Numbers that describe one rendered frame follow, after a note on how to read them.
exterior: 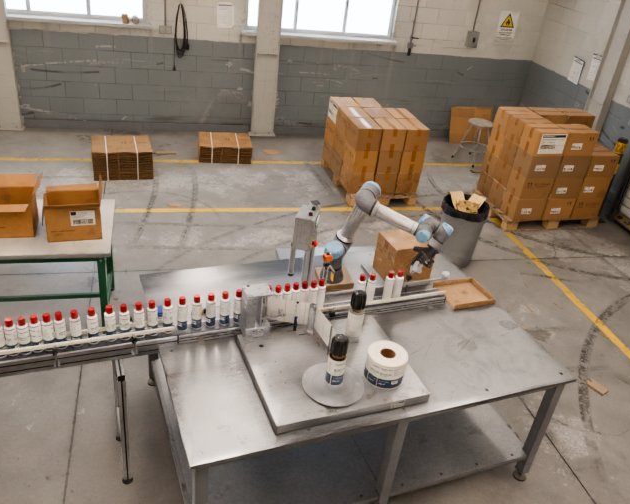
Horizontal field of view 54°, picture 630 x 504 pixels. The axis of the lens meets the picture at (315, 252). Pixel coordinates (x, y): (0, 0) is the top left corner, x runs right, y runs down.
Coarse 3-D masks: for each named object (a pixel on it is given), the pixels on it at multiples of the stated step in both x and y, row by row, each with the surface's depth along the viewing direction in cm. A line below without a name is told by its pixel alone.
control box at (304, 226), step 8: (304, 208) 329; (296, 216) 319; (304, 216) 320; (296, 224) 320; (304, 224) 319; (312, 224) 319; (296, 232) 323; (304, 232) 322; (312, 232) 322; (296, 240) 325; (304, 240) 324; (312, 240) 327; (296, 248) 327; (304, 248) 326
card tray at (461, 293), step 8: (448, 280) 398; (456, 280) 401; (464, 280) 404; (472, 280) 405; (440, 288) 395; (448, 288) 396; (456, 288) 397; (464, 288) 398; (472, 288) 399; (480, 288) 397; (448, 296) 388; (456, 296) 389; (464, 296) 390; (472, 296) 391; (480, 296) 392; (488, 296) 391; (456, 304) 374; (464, 304) 377; (472, 304) 380; (480, 304) 382; (488, 304) 385
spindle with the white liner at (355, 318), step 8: (352, 296) 319; (360, 296) 316; (352, 304) 319; (360, 304) 317; (352, 312) 321; (360, 312) 322; (352, 320) 323; (360, 320) 323; (352, 328) 325; (360, 328) 327; (352, 336) 328
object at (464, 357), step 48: (144, 288) 360; (192, 288) 365; (240, 288) 371; (432, 336) 350; (480, 336) 355; (528, 336) 361; (192, 384) 296; (240, 384) 299; (432, 384) 315; (480, 384) 319; (528, 384) 323; (192, 432) 270; (240, 432) 273; (288, 432) 276; (336, 432) 279
